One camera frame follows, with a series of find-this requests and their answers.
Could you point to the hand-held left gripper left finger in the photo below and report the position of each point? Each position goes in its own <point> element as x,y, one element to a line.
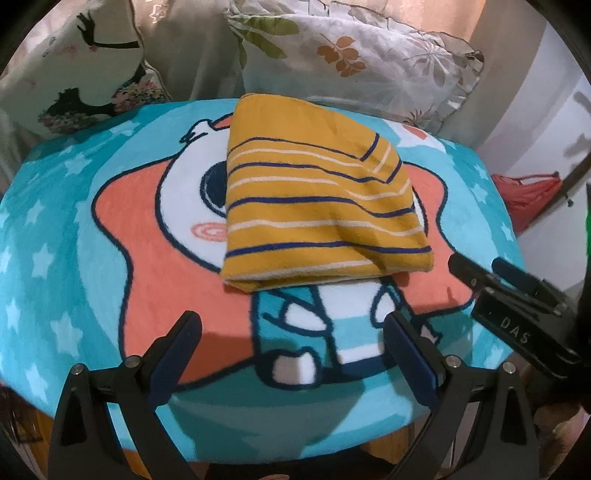
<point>171,364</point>

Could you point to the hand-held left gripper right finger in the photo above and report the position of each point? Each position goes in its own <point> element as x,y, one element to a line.
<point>413,364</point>

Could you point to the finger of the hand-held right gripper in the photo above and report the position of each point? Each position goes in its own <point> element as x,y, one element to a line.
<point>521,279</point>
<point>468,270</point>

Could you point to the yellow striped sweater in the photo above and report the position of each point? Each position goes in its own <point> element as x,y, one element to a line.
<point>314,207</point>

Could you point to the red plastic bag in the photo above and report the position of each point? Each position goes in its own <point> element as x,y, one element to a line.
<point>526,196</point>

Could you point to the dark metal rod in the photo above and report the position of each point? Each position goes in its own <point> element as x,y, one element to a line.
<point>575,182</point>

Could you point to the turquoise cartoon printed blanket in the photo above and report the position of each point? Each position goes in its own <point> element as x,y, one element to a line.
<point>69,230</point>

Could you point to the white leaf print pillow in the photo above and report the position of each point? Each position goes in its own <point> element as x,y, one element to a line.
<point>369,60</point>

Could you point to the beige embroidered curtain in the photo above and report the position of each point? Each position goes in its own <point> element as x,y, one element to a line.
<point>194,55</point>

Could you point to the white bird print pillow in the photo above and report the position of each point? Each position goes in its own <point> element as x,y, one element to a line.
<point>69,60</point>

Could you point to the wooden bed frame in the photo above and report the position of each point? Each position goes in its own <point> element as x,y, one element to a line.
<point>27,415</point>

